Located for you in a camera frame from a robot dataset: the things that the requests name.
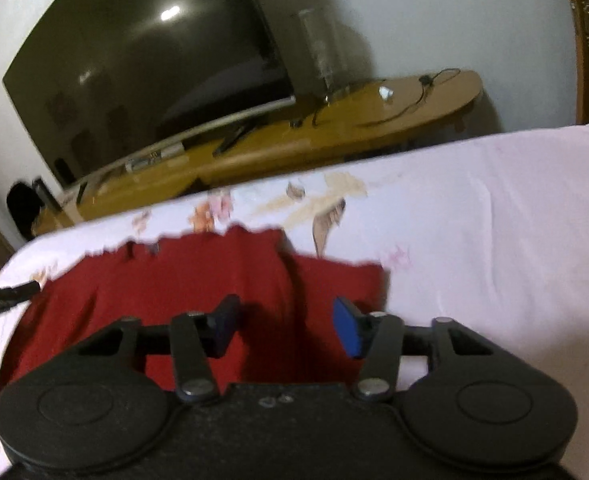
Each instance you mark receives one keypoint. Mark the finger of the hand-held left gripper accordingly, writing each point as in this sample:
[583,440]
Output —
[4,297]

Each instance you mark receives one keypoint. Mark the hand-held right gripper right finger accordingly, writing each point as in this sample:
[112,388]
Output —
[347,327]

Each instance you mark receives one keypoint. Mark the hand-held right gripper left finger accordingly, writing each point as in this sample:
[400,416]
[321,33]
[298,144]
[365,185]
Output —
[224,327]

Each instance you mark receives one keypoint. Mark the red long-sleeved sweater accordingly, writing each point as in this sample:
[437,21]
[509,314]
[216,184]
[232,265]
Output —
[174,280]

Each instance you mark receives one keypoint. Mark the black chair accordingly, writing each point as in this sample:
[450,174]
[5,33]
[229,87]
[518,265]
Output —
[20,210]

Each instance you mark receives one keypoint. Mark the floral white bedsheet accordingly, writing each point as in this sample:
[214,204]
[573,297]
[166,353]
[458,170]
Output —
[474,240]

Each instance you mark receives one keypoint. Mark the silver set-top box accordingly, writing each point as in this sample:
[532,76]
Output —
[154,157]

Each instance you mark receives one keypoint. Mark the wooden television stand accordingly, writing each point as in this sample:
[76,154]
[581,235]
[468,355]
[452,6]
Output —
[354,120]

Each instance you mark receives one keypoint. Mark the small white object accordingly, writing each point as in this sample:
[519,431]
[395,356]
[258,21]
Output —
[385,93]

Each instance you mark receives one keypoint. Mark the black curved television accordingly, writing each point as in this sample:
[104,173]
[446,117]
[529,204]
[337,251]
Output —
[139,60]

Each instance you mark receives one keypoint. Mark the clear glass vase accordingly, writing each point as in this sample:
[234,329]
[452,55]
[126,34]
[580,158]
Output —
[319,50]

